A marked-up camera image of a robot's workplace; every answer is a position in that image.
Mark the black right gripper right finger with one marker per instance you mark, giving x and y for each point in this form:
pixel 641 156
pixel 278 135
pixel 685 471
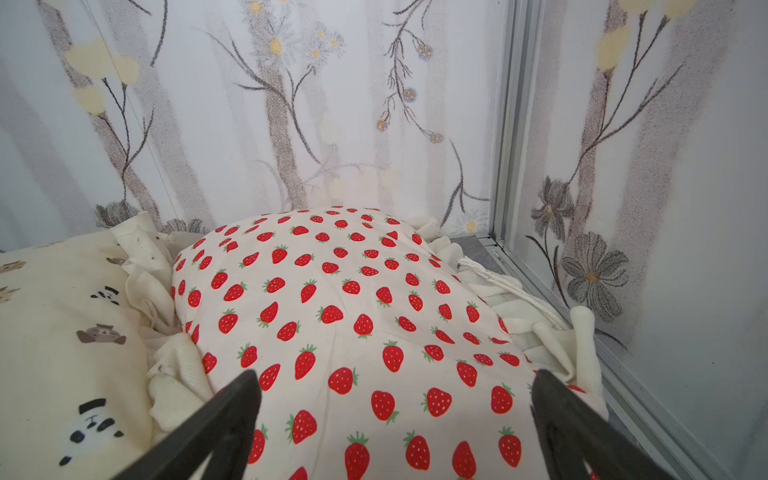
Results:
pixel 576 442

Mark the strawberry print ruffled pillow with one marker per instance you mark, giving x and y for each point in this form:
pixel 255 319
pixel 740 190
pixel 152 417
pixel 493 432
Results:
pixel 381 352

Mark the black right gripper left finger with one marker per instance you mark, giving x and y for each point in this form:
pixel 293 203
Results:
pixel 218 437

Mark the cream animal print pillow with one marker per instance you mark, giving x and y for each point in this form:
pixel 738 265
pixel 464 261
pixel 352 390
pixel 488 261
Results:
pixel 74 400

